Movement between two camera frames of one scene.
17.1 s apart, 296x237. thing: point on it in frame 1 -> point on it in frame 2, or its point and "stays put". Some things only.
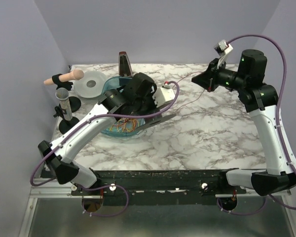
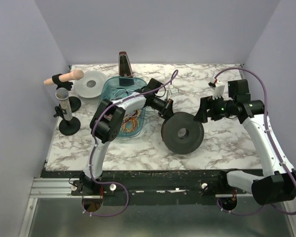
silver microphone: x=62 y=94 stays put
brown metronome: x=124 y=68 stays put
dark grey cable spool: x=153 y=121 -> x=181 y=134
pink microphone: x=74 y=75 stays put
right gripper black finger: x=208 y=79 -> x=201 y=116
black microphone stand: x=66 y=125 stays put
